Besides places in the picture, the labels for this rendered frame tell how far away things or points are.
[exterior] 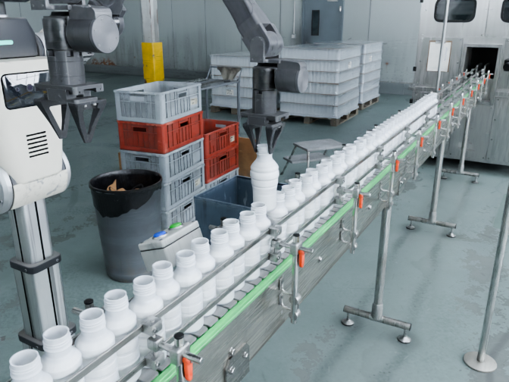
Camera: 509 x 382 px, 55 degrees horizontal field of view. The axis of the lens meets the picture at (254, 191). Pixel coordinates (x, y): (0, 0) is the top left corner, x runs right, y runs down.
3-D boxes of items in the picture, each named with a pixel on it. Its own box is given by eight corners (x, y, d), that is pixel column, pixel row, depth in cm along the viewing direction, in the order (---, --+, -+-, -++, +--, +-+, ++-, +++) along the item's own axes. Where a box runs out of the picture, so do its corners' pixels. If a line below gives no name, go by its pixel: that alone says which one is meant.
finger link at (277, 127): (260, 148, 124) (260, 111, 120) (285, 151, 120) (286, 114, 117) (246, 154, 118) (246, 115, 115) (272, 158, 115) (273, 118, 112)
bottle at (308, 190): (298, 222, 151) (300, 170, 145) (316, 225, 148) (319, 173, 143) (291, 229, 146) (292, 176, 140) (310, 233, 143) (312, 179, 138)
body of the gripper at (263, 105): (252, 115, 122) (252, 85, 119) (289, 120, 117) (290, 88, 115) (238, 120, 116) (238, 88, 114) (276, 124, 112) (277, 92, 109)
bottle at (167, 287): (149, 351, 92) (143, 273, 87) (153, 331, 98) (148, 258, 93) (181, 349, 93) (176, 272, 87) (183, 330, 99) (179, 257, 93)
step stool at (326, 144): (316, 169, 548) (318, 133, 534) (348, 185, 495) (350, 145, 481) (279, 174, 530) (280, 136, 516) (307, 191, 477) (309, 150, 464)
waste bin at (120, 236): (135, 294, 300) (126, 195, 278) (84, 276, 321) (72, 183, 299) (182, 264, 337) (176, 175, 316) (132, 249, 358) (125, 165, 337)
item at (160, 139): (164, 154, 353) (162, 124, 346) (117, 148, 368) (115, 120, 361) (204, 136, 406) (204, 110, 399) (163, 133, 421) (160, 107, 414)
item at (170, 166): (166, 184, 360) (164, 154, 352) (120, 177, 374) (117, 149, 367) (205, 163, 413) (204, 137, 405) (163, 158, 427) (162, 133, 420)
